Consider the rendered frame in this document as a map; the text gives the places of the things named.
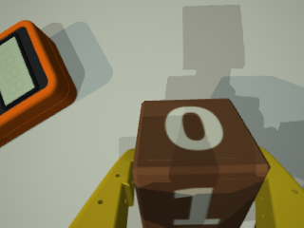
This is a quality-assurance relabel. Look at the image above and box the brown number cube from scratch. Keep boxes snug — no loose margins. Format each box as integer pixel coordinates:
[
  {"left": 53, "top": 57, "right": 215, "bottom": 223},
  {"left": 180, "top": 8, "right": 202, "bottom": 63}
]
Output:
[{"left": 132, "top": 99, "right": 271, "bottom": 228}]

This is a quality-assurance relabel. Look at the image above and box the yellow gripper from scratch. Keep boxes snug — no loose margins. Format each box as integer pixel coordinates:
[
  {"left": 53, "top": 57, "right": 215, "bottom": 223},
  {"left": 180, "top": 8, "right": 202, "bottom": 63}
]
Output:
[{"left": 68, "top": 147, "right": 304, "bottom": 228}]

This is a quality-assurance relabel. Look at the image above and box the orange digital multimeter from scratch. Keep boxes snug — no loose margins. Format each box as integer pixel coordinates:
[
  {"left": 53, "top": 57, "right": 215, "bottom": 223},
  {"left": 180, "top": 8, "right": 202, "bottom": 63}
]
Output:
[{"left": 0, "top": 20, "right": 77, "bottom": 147}]

